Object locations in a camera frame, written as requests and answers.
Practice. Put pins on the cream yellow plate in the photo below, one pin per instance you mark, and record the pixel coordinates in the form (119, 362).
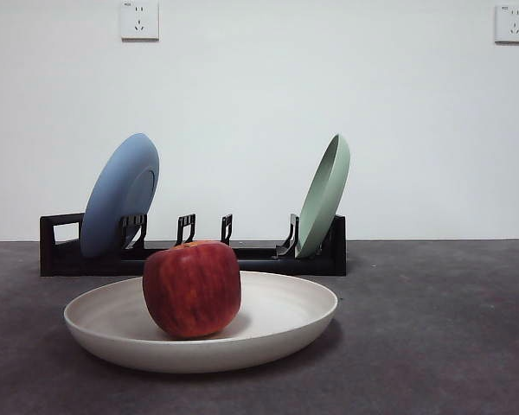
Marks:
(285, 311)

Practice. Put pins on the red apple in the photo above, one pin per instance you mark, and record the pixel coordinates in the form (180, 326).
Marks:
(190, 289)

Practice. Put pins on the green plate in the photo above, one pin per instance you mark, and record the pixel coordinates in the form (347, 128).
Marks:
(324, 199)

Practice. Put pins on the blue plate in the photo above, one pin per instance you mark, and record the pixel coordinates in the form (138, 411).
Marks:
(112, 194)

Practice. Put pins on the black plastic plate rack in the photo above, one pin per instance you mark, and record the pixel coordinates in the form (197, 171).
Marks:
(91, 266)

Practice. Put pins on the white wall socket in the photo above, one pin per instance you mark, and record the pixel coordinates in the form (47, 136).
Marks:
(510, 23)
(140, 21)

